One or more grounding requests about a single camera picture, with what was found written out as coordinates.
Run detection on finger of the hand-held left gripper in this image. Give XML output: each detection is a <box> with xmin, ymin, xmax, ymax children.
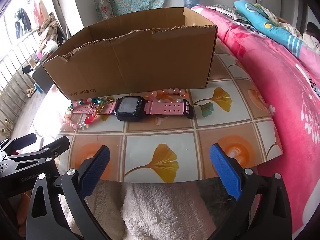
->
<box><xmin>0</xmin><ymin>137</ymin><xmax>70</xmax><ymax>173</ymax></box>
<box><xmin>0</xmin><ymin>133</ymin><xmax>38</xmax><ymax>157</ymax></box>

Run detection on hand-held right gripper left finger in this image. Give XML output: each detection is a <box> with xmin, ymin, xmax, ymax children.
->
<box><xmin>26</xmin><ymin>145</ymin><xmax>111</xmax><ymax>240</ymax></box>

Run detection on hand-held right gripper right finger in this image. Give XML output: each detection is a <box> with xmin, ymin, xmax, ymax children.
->
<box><xmin>207</xmin><ymin>144</ymin><xmax>293</xmax><ymax>240</ymax></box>

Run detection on pink white bead bracelet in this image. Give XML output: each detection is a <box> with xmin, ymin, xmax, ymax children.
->
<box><xmin>64</xmin><ymin>112</ymin><xmax>99</xmax><ymax>131</ymax></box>

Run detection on colourful glass bead bracelet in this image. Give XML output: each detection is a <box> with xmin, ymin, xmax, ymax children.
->
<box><xmin>66</xmin><ymin>96</ymin><xmax>107</xmax><ymax>117</ymax></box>

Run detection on pink strap digital watch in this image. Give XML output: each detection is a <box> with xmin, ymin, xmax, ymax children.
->
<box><xmin>71</xmin><ymin>96</ymin><xmax>194</xmax><ymax>122</ymax></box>

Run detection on peach bead bracelet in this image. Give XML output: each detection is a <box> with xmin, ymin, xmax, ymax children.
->
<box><xmin>147</xmin><ymin>87</ymin><xmax>190</xmax><ymax>103</ymax></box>

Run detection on brown cardboard box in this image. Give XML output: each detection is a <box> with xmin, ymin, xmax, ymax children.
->
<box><xmin>42</xmin><ymin>7</ymin><xmax>217</xmax><ymax>100</ymax></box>

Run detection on black flat panel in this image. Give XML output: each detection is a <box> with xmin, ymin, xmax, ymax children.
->
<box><xmin>29</xmin><ymin>66</ymin><xmax>54</xmax><ymax>93</ymax></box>

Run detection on white fluffy cloth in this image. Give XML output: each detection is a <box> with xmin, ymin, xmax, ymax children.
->
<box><xmin>60</xmin><ymin>180</ymin><xmax>240</xmax><ymax>240</ymax></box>

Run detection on ginkgo print tablecloth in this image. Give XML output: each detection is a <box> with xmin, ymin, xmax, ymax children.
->
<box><xmin>15</xmin><ymin>37</ymin><xmax>284</xmax><ymax>184</ymax></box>

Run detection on pink floral blanket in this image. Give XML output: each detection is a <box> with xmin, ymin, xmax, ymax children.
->
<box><xmin>190</xmin><ymin>5</ymin><xmax>320</xmax><ymax>235</ymax></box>

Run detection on hanging clothes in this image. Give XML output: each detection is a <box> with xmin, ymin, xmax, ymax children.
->
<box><xmin>14</xmin><ymin>0</ymin><xmax>50</xmax><ymax>39</ymax></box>

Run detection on red grey patterned roll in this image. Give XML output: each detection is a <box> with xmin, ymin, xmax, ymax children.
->
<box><xmin>99</xmin><ymin>0</ymin><xmax>115</xmax><ymax>19</ymax></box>

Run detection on blue cartoon quilt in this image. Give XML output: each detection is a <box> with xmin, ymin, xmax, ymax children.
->
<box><xmin>234</xmin><ymin>0</ymin><xmax>304</xmax><ymax>57</ymax></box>

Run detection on dark floral pillow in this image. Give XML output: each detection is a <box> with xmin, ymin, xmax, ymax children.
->
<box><xmin>212</xmin><ymin>4</ymin><xmax>250</xmax><ymax>25</ymax></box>

